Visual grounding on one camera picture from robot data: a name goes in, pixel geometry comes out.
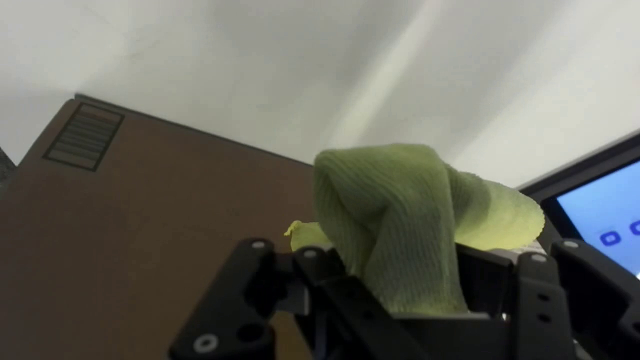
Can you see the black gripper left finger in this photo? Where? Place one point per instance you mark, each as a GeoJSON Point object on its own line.
{"type": "Point", "coordinates": [281, 306]}

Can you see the yellow cloth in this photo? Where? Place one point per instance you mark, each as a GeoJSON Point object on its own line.
{"type": "Point", "coordinates": [407, 220]}

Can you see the brown cardboard box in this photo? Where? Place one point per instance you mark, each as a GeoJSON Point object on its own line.
{"type": "Point", "coordinates": [133, 227]}

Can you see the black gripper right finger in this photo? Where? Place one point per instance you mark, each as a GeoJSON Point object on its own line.
{"type": "Point", "coordinates": [561, 301]}

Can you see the black tablet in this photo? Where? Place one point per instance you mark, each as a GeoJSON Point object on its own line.
{"type": "Point", "coordinates": [592, 207]}

